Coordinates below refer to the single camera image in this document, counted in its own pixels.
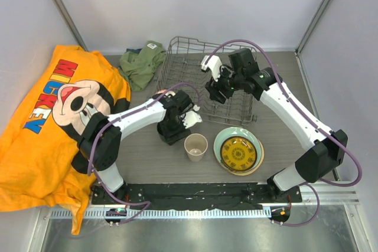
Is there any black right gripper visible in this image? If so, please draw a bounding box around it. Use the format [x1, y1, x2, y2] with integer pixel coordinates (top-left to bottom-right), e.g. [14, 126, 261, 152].
[205, 64, 244, 104]

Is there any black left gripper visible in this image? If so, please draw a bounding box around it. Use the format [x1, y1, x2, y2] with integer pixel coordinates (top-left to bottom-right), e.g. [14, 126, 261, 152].
[160, 113, 191, 146]

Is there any beige paper cup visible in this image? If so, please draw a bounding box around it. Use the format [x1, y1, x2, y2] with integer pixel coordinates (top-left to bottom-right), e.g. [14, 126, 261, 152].
[184, 133, 208, 162]

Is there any light green flower plate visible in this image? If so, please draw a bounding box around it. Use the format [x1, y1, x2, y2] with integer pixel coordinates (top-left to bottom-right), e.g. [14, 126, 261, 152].
[213, 127, 261, 163]

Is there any yellow patterned small plate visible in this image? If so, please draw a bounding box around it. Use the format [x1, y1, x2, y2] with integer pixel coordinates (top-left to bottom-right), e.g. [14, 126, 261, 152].
[220, 136, 258, 172]

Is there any cream bird painted plate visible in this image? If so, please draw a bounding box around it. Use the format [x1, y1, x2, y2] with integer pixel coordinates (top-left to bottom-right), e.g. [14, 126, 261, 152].
[219, 144, 265, 176]

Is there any dark green mug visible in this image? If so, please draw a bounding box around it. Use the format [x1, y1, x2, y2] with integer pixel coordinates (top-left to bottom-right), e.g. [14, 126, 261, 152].
[157, 122, 174, 145]

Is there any white red patterned bowl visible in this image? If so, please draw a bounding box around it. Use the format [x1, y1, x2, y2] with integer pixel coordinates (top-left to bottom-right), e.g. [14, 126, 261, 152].
[155, 89, 175, 96]

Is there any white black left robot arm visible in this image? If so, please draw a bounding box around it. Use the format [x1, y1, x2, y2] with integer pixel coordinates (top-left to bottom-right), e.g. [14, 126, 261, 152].
[77, 90, 202, 204]

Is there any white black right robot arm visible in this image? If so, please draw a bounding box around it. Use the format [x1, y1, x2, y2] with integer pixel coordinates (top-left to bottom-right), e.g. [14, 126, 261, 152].
[201, 48, 348, 202]

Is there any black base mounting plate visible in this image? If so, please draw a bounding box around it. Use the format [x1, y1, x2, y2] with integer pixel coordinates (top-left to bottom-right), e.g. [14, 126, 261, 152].
[90, 181, 303, 209]

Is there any green crumpled cloth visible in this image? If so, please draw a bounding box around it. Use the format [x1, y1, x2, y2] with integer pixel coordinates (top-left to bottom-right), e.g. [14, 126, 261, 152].
[118, 41, 166, 91]

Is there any orange Mickey t-shirt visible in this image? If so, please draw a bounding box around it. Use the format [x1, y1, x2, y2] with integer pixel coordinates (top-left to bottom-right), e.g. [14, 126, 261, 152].
[1, 45, 131, 235]

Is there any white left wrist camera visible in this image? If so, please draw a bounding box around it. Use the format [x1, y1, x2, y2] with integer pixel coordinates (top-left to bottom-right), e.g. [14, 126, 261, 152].
[181, 110, 203, 129]

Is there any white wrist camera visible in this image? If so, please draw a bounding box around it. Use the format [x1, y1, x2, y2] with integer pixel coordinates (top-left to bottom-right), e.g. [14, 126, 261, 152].
[201, 55, 222, 82]
[181, 110, 203, 129]

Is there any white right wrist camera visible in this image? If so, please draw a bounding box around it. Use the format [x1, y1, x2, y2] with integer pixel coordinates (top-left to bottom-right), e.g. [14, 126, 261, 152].
[201, 55, 222, 82]

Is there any grey wire dish rack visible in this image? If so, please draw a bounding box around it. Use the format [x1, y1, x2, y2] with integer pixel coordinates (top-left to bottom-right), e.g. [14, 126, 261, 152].
[154, 36, 258, 126]

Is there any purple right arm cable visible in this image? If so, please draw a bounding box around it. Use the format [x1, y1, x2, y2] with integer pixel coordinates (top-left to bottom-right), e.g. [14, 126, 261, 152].
[203, 38, 363, 228]

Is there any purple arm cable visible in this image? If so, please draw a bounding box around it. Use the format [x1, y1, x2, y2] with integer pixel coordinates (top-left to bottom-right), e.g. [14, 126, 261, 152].
[87, 82, 204, 231]
[203, 38, 363, 228]

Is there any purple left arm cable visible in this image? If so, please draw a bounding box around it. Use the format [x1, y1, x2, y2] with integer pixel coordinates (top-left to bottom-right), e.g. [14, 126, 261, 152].
[87, 82, 204, 231]

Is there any white slotted cable duct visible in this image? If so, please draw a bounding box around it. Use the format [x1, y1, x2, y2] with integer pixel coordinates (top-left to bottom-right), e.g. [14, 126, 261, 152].
[83, 207, 271, 220]

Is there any right aluminium frame post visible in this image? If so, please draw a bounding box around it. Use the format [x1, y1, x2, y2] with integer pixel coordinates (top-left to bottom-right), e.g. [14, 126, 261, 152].
[295, 0, 333, 55]

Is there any grey aluminium frame post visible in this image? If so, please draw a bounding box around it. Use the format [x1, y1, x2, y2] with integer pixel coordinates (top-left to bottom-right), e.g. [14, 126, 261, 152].
[52, 0, 88, 51]

